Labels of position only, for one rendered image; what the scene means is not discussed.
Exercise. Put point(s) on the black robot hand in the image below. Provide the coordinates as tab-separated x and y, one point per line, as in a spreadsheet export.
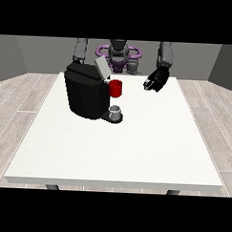
160	77

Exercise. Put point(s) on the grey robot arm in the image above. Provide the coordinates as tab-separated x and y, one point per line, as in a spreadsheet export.
165	54
80	51

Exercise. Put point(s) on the pale grey machine lid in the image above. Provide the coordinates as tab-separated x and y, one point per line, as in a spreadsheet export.
103	68

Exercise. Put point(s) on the black coffee machine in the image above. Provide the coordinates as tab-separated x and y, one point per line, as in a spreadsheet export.
85	92

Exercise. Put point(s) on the grey robot trunk purple rings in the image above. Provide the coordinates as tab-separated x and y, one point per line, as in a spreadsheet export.
117	52

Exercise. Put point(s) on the small grey cup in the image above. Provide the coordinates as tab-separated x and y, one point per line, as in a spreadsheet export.
115	112

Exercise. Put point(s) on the dark table leg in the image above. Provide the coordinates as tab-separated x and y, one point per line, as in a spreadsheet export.
52	187
173	192

